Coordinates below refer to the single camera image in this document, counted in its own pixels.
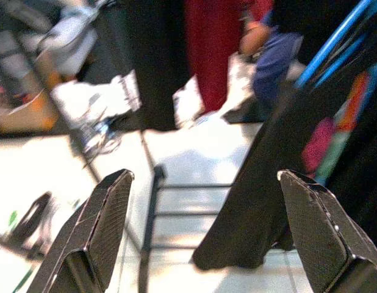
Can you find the white plastic bag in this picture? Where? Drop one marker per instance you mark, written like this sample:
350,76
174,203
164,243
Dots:
84,97

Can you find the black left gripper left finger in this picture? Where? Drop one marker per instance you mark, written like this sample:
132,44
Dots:
94,238

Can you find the black hanging garment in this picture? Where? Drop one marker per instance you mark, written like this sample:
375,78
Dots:
145,61

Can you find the white paper bag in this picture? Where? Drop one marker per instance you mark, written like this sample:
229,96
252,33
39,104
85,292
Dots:
188,100

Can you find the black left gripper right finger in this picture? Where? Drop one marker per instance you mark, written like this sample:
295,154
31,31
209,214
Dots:
322,244

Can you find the black printed t-shirt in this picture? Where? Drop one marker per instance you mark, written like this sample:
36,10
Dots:
252,198

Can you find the cardboard box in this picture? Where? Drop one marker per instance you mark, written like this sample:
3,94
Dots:
23,116

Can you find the blue plastic hanger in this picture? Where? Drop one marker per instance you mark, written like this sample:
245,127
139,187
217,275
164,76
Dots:
327,45

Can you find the red hanging garment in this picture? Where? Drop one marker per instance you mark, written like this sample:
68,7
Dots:
213,45

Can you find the black metal clothes rack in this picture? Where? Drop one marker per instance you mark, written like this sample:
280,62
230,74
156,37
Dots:
149,229

